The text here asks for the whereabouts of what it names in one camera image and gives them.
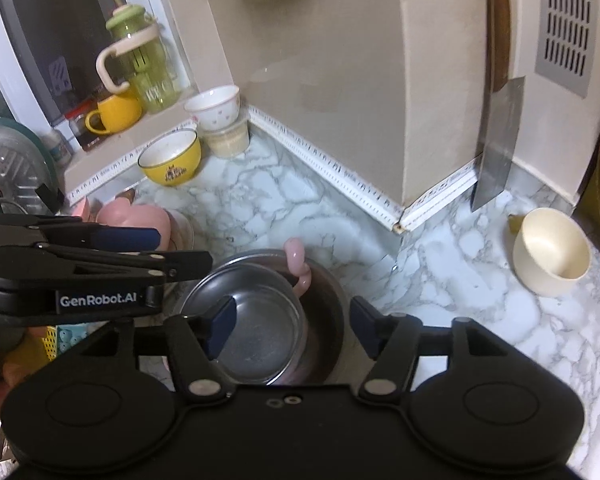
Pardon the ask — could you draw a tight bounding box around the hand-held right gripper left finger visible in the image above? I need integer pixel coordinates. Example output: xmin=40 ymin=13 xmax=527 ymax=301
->
xmin=75 ymin=296 xmax=239 ymax=404

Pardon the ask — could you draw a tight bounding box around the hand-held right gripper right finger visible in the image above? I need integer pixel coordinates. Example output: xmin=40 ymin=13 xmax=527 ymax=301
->
xmin=349 ymin=296 xmax=512 ymax=404

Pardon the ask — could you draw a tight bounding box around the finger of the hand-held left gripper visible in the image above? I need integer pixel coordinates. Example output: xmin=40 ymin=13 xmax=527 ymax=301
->
xmin=34 ymin=246 xmax=214 ymax=284
xmin=29 ymin=224 xmax=162 ymax=252

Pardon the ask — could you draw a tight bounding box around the small steel bowl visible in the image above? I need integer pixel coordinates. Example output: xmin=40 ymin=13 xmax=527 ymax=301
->
xmin=179 ymin=264 xmax=307 ymax=387

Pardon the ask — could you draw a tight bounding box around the large steel bowl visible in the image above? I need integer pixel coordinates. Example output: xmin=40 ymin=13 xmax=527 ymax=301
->
xmin=207 ymin=249 xmax=347 ymax=387

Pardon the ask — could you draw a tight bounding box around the person's left hand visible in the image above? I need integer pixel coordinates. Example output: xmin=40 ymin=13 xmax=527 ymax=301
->
xmin=0 ymin=342 xmax=52 ymax=412

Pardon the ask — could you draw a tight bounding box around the yellow plastic basket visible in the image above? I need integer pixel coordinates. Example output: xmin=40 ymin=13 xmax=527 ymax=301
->
xmin=39 ymin=325 xmax=62 ymax=362

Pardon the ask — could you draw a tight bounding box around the blue ice cube tray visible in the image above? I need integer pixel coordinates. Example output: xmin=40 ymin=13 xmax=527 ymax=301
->
xmin=56 ymin=324 xmax=88 ymax=357

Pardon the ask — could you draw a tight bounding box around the yellow bowl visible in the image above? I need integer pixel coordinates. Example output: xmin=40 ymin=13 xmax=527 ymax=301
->
xmin=137 ymin=128 xmax=202 ymax=187

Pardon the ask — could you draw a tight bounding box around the small white bottle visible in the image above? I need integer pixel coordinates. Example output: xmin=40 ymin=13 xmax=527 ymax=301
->
xmin=44 ymin=127 xmax=74 ymax=167

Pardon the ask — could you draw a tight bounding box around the dark jar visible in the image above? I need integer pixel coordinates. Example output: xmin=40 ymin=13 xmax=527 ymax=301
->
xmin=63 ymin=99 xmax=102 ymax=152

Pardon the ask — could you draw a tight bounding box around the yellow mug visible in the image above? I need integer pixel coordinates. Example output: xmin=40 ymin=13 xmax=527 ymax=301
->
xmin=84 ymin=91 xmax=144 ymax=136

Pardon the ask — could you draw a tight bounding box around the clear plastic container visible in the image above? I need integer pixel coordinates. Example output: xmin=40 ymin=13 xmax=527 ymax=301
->
xmin=200 ymin=112 xmax=251 ymax=160

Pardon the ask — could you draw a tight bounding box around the glass pot lid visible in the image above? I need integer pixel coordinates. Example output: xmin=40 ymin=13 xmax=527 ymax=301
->
xmin=0 ymin=117 xmax=59 ymax=202

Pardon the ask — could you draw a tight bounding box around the white patterned edge strip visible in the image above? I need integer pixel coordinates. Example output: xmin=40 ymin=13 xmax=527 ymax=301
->
xmin=64 ymin=105 xmax=482 ymax=234

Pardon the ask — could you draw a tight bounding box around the white floral bowl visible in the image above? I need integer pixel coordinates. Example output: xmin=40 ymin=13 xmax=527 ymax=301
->
xmin=183 ymin=84 xmax=241 ymax=132

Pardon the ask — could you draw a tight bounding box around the green drinking bottle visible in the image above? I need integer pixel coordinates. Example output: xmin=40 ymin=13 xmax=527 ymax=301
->
xmin=95 ymin=0 xmax=182 ymax=115

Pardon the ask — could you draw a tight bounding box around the cream bowl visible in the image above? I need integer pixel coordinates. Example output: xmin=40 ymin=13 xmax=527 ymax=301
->
xmin=512 ymin=207 xmax=592 ymax=298

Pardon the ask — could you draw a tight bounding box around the steel cleaver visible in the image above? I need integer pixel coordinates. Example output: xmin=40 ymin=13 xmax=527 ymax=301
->
xmin=469 ymin=0 xmax=527 ymax=213

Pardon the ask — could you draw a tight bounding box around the grey vent grille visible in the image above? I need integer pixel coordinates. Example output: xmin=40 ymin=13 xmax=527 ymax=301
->
xmin=534 ymin=0 xmax=600 ymax=97

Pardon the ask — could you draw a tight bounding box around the black handle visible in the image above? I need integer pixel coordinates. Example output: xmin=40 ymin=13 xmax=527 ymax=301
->
xmin=35 ymin=181 xmax=64 ymax=214

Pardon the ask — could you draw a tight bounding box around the window frame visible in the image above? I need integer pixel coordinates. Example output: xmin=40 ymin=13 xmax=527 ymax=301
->
xmin=0 ymin=0 xmax=197 ymax=133

